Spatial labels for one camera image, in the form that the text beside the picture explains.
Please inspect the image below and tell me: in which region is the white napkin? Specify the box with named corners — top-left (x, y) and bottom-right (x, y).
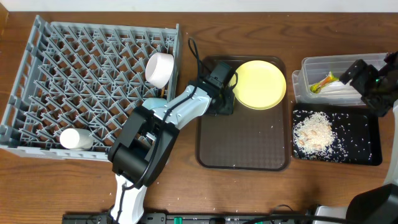
top-left (319, 81), bottom-right (361, 99)

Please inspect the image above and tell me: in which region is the yellow plate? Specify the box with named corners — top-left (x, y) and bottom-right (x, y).
top-left (228, 60), bottom-right (287, 110)

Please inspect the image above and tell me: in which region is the pink white bowl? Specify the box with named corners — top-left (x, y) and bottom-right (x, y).
top-left (145, 53), bottom-right (174, 88)

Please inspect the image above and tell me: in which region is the yellow green snack wrapper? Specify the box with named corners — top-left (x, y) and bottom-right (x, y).
top-left (310, 72), bottom-right (339, 93)

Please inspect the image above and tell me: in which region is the light blue bowl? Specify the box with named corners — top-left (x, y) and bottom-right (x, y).
top-left (142, 98), bottom-right (167, 110)

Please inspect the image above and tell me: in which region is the pile of rice scraps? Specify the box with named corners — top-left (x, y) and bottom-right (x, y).
top-left (292, 111), bottom-right (373, 162)

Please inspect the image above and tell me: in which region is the white cup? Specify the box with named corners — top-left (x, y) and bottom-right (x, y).
top-left (60, 128), bottom-right (95, 151)

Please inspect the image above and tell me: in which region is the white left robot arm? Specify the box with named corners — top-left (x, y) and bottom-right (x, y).
top-left (108, 62), bottom-right (239, 223)

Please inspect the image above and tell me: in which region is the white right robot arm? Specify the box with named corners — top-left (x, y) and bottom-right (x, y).
top-left (313, 52), bottom-right (397, 223)

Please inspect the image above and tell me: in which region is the black waste tray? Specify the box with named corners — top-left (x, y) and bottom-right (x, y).
top-left (292, 103), bottom-right (382, 166)

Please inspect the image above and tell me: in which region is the clear plastic waste bin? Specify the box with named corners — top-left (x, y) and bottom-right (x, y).
top-left (292, 53), bottom-right (386, 106)

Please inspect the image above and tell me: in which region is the dark brown serving tray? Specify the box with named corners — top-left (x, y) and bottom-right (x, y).
top-left (195, 55), bottom-right (292, 172)

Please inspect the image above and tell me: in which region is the grey plastic dish rack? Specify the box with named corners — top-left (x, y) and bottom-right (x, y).
top-left (1, 17), bottom-right (182, 161)

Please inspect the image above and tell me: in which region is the black equipment strip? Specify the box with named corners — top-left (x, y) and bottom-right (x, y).
top-left (62, 211), bottom-right (315, 224)

